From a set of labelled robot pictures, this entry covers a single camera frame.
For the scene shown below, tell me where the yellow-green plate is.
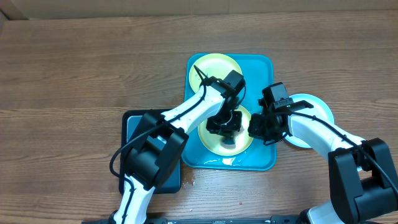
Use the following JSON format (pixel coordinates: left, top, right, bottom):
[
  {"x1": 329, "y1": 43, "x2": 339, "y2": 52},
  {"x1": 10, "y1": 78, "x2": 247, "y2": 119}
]
[
  {"x1": 198, "y1": 105, "x2": 253, "y2": 156},
  {"x1": 187, "y1": 53, "x2": 243, "y2": 93}
]

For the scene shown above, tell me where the light blue plate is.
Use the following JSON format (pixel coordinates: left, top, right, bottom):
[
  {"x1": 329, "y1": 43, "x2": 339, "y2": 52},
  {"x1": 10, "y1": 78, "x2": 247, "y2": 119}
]
[{"x1": 285, "y1": 93, "x2": 335, "y2": 149}]

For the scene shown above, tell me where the green scrubbing sponge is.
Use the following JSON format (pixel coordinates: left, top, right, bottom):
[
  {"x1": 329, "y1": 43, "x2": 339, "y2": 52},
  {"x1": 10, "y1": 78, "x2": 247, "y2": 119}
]
[{"x1": 221, "y1": 136, "x2": 236, "y2": 147}]

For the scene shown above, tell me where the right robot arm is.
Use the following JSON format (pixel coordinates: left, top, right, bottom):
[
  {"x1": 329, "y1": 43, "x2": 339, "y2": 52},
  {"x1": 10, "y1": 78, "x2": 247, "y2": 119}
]
[{"x1": 248, "y1": 101, "x2": 397, "y2": 223}]

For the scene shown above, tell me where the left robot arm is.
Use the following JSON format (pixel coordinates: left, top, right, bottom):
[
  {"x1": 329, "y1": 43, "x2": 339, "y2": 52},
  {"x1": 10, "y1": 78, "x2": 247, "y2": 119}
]
[{"x1": 109, "y1": 84, "x2": 241, "y2": 223}]

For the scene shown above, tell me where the teal plastic tray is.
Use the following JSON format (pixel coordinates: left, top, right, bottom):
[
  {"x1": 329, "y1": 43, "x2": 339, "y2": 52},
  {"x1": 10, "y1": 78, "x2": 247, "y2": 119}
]
[{"x1": 182, "y1": 54, "x2": 277, "y2": 171}]

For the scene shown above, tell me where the black rectangular tray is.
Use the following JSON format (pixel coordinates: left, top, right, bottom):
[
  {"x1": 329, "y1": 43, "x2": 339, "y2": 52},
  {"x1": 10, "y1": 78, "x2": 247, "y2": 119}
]
[{"x1": 121, "y1": 110, "x2": 182, "y2": 194}]

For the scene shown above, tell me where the yellow-green plate top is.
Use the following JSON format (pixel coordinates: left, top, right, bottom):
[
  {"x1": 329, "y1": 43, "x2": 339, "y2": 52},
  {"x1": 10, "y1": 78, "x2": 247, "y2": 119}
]
[{"x1": 187, "y1": 53, "x2": 243, "y2": 93}]

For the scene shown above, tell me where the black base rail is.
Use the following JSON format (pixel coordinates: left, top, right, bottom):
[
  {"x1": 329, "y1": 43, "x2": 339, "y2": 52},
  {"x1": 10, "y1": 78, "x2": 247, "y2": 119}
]
[{"x1": 81, "y1": 214, "x2": 312, "y2": 224}]

